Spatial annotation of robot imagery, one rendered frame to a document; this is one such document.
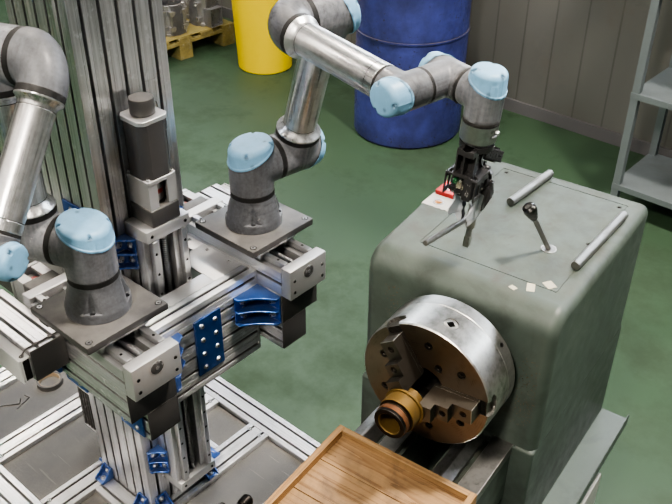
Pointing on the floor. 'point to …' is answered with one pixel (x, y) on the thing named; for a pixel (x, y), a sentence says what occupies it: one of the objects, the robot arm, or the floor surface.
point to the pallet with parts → (194, 25)
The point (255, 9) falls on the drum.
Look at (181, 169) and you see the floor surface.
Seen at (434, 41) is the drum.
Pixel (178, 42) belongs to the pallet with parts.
